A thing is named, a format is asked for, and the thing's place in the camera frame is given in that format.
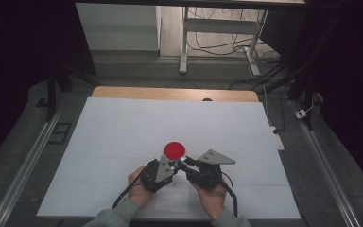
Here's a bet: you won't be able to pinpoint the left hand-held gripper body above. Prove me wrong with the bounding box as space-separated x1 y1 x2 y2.
139 154 182 194

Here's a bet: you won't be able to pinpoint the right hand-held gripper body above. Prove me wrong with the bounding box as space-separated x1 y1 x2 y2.
185 148 236 191

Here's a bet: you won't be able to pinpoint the red round dish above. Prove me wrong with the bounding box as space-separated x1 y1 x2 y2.
163 141 186 161

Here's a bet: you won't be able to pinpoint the person's right hand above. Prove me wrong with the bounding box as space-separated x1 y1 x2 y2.
190 178 229 222

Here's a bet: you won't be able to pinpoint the person's left hand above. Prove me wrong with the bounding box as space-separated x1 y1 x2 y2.
127 166 155 209

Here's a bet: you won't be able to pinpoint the white paper sheet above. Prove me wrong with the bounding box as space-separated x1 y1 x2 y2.
154 171 192 213

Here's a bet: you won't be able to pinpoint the white power strip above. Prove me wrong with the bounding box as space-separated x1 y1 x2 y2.
268 126 285 151

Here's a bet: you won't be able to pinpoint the small white adapter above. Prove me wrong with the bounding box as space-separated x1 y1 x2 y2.
295 100 315 120

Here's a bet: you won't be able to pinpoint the black metal stand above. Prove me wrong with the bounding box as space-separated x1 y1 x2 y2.
264 60 320 131
45 62 98 123

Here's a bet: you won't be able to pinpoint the white cabinet panel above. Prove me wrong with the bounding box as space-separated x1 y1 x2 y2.
75 3 162 52

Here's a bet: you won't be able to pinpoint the dark curtain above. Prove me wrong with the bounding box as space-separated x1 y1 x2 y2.
259 0 363 197
0 0 97 171

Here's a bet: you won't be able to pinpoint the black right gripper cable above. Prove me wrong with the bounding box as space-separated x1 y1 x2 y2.
220 171 239 218

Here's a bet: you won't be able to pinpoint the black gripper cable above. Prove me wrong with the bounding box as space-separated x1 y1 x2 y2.
220 171 239 218
112 169 147 210

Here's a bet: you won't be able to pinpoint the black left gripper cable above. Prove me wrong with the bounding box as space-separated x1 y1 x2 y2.
112 169 147 210

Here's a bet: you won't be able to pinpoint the black floor cable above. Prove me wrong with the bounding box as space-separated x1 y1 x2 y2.
229 62 286 133

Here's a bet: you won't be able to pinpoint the black cables under desk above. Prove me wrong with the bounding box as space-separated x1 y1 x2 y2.
187 8 282 64

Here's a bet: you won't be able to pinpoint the black floor frame plate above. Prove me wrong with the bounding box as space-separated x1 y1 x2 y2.
47 122 73 146

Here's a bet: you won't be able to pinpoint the aluminium floor rail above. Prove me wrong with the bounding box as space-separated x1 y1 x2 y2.
0 94 72 227
291 100 362 227

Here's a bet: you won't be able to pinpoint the white metal desk frame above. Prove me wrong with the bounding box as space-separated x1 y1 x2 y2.
179 5 269 77

